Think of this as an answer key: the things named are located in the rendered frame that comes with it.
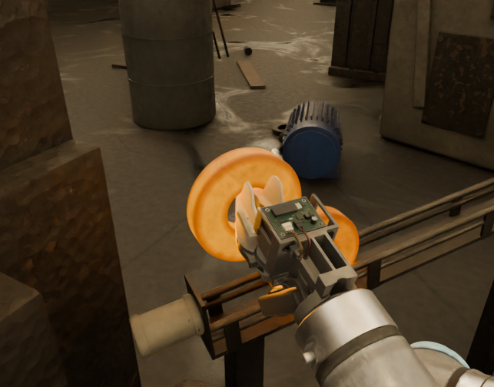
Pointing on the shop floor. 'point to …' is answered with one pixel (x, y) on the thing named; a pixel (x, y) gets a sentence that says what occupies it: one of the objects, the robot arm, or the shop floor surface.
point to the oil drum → (169, 61)
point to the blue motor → (313, 140)
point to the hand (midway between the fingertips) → (247, 193)
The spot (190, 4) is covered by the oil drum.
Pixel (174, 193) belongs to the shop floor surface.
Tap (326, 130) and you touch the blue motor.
